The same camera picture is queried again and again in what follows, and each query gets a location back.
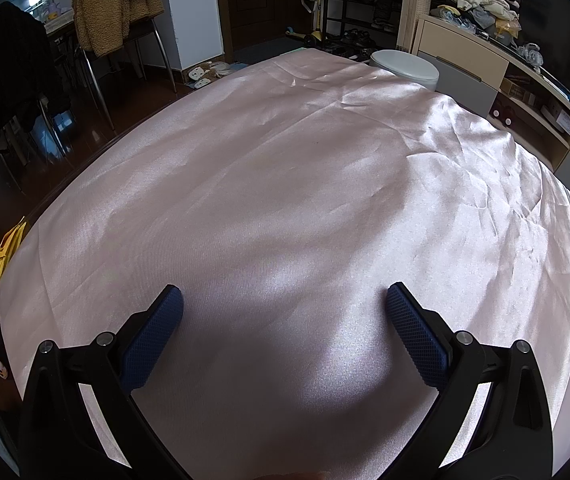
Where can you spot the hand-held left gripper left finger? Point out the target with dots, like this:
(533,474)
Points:
(152,340)

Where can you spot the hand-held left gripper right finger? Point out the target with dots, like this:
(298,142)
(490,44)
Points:
(417,337)

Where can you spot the yellow cloth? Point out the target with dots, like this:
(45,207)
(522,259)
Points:
(10,250)

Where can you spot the pink satin tablecloth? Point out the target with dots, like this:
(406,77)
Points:
(290,185)

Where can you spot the cardboard box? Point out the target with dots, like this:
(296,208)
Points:
(562,117)
(517,91)

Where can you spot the white round stool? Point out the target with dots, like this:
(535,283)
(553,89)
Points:
(405,67)

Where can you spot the beige television cabinet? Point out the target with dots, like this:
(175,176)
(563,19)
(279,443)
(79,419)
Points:
(465,55)

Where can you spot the black jacket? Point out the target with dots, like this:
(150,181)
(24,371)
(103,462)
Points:
(5,75)

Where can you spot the clear plastic bag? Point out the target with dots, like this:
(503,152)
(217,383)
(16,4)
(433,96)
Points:
(531,54)

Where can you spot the grey door mat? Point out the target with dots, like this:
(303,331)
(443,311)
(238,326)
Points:
(270,50)

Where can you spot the black shoe rack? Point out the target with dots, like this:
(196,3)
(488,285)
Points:
(345,20)

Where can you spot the white wicker screen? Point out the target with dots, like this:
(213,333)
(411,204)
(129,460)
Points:
(415,0)

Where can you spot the brown fleece coat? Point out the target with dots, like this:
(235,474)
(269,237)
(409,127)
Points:
(110,5)

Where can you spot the yellow kids scooter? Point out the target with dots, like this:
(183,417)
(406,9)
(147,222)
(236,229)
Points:
(317,10)

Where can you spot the dark wooden door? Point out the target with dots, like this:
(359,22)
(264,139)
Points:
(255,5)

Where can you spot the metal frame chair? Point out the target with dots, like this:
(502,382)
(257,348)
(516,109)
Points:
(165,57)

